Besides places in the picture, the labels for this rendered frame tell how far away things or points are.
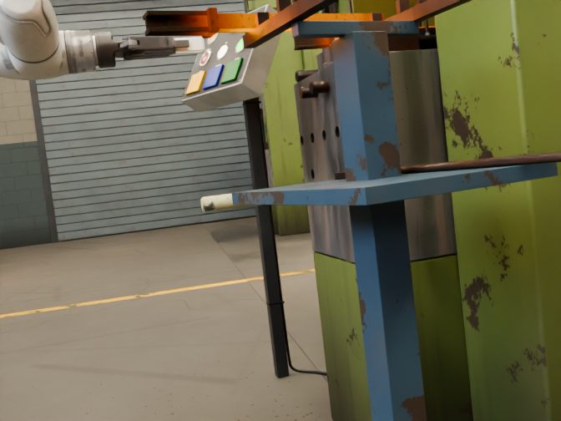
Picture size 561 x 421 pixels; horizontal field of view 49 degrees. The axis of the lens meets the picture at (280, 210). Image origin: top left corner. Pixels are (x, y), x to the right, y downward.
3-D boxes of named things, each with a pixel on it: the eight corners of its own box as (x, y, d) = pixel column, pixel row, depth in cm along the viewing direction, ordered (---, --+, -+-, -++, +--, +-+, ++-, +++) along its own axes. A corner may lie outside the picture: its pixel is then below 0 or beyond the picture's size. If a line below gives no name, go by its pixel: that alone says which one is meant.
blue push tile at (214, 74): (214, 85, 189) (222, 63, 191) (201, 88, 194) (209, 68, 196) (219, 87, 190) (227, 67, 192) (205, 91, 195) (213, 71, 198)
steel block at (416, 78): (370, 267, 128) (347, 53, 125) (311, 250, 165) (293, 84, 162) (589, 230, 143) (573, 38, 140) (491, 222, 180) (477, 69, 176)
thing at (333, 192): (366, 205, 67) (364, 187, 66) (232, 204, 103) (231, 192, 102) (558, 175, 79) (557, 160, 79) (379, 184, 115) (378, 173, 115)
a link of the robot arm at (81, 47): (69, 69, 127) (98, 68, 129) (63, 25, 126) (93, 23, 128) (72, 77, 136) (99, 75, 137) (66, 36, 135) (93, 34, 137)
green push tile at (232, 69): (234, 79, 182) (241, 57, 183) (219, 83, 187) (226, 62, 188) (239, 81, 183) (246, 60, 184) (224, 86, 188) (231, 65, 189)
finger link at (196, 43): (172, 38, 136) (172, 38, 135) (203, 37, 138) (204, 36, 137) (174, 52, 136) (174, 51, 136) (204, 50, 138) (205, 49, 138)
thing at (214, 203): (204, 214, 175) (202, 195, 174) (201, 213, 180) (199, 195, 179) (346, 195, 186) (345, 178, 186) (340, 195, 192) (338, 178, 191)
